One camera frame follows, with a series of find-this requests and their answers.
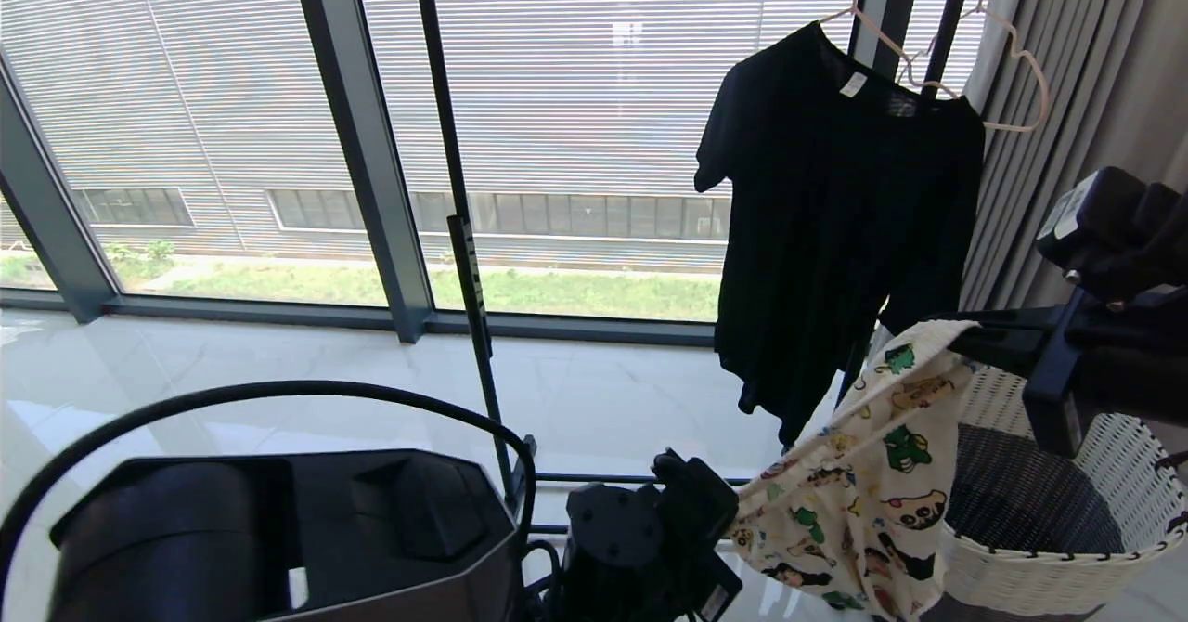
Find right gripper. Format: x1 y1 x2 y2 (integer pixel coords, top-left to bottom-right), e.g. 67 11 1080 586
1019 288 1188 460

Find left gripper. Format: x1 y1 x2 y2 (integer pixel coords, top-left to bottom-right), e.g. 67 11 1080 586
650 448 742 558

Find cream printed garment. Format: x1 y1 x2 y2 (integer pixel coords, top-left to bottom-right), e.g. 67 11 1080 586
727 318 982 622

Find pink clothes hanger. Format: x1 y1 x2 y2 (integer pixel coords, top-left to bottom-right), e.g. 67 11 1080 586
821 0 962 103
900 0 1052 134

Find black garment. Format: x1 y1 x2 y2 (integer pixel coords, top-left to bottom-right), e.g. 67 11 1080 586
694 21 987 449

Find white laundry basket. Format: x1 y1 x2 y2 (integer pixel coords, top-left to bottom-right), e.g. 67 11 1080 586
919 362 1188 622

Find black clothes rack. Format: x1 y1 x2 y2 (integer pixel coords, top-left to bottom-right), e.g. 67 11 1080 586
162 0 1172 539

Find beige curtain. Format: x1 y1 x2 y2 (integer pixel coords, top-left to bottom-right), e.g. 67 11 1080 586
956 0 1188 312

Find window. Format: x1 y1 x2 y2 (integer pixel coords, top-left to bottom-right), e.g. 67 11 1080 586
0 0 994 349

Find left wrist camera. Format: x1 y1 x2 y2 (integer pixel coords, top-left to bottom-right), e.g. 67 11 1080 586
682 548 745 622

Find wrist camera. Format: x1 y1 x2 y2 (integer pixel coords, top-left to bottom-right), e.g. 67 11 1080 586
682 548 745 622
1033 165 1147 303

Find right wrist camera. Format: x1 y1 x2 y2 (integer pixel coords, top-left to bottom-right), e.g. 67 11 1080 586
1033 165 1147 303

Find black cable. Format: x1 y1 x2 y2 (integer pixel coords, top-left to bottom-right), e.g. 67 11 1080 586
0 379 541 595

